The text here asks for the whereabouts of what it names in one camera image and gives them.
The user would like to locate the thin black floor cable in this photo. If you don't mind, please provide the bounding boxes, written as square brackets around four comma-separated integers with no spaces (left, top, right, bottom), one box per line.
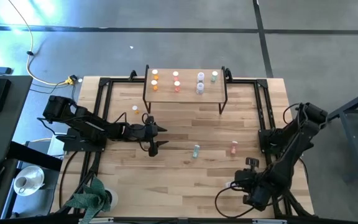
[29,81,78,105]

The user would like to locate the silver frame bracket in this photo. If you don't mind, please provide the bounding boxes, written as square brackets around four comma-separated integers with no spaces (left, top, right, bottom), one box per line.
[78,217,114,224]
[252,218,288,224]

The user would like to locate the grey metal stand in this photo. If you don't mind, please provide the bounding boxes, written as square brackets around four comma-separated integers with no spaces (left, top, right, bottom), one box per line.
[323,84,358,183]

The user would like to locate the white box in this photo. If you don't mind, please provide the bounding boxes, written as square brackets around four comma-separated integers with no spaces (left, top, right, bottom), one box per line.
[26,133,67,158]

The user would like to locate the black aluminium table frame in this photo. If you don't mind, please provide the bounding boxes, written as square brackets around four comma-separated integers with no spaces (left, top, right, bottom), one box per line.
[54,76,316,220]

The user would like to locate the green leafy plant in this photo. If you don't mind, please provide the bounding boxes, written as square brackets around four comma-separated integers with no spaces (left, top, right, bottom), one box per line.
[64,175,113,224]

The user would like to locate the wooden shelf black metal legs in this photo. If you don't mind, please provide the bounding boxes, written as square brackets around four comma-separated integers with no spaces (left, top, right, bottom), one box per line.
[142,64,229,115]

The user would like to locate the white cup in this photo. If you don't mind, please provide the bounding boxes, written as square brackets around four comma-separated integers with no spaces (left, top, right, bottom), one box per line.
[13,175,32,194]

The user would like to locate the yellow floor cable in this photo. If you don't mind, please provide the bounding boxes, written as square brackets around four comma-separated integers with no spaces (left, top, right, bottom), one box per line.
[7,0,68,86]

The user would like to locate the white plant pot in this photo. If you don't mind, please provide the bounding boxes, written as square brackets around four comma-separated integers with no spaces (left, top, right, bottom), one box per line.
[103,188,119,211]

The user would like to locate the dark grey desk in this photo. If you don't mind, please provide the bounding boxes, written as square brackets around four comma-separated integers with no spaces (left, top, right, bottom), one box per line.
[0,74,64,220]

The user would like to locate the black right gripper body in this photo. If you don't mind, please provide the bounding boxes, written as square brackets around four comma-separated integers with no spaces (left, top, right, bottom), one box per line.
[233,157,266,207]

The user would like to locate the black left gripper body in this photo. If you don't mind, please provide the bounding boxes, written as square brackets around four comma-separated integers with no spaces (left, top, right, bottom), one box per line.
[126,116,160,158]

